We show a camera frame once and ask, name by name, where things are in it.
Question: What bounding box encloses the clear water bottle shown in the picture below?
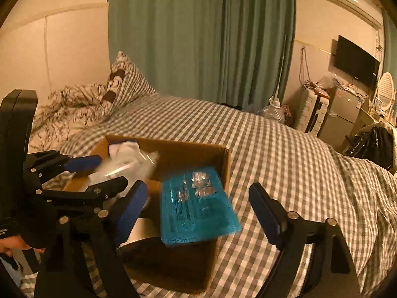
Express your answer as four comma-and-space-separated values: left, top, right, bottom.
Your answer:
262, 97, 285, 124

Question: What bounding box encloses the grey mini fridge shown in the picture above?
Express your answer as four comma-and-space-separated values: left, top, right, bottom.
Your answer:
318, 86, 361, 151

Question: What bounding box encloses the clear plastic bag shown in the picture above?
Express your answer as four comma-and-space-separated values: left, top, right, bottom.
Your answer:
87, 149, 160, 198

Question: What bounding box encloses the black wall television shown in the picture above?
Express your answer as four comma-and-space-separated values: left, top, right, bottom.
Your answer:
334, 35, 380, 91

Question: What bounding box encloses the green curtain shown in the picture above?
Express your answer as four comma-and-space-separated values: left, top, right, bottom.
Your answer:
108, 0, 296, 107

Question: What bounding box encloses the oval vanity mirror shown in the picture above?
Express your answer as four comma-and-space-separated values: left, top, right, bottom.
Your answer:
375, 72, 396, 112

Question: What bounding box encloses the blue amoxicillin blister pack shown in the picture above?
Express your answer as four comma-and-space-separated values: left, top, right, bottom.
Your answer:
160, 166, 242, 246

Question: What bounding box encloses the white suitcase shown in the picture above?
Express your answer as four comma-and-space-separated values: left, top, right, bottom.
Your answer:
294, 89, 329, 137

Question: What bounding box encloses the grey checked bed cover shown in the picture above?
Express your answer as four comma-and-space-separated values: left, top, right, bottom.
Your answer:
18, 94, 397, 298

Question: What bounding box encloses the brown cardboard box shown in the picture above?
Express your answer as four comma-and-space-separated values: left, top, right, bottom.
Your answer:
63, 134, 232, 296

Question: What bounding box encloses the grey checked pillow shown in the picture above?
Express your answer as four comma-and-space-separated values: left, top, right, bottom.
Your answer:
101, 51, 158, 116

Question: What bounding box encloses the person's left hand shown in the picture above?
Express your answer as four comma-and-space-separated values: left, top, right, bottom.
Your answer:
0, 235, 31, 257

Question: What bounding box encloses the branch patterned duvet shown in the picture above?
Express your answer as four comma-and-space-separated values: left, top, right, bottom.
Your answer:
28, 82, 118, 153

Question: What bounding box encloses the white grey sock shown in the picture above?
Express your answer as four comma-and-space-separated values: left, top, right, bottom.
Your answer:
108, 141, 140, 159

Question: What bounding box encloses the black bag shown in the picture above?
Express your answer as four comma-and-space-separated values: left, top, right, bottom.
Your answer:
342, 122, 396, 174

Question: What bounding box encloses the white wall air conditioner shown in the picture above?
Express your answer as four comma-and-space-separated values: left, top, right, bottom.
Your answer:
329, 0, 383, 30

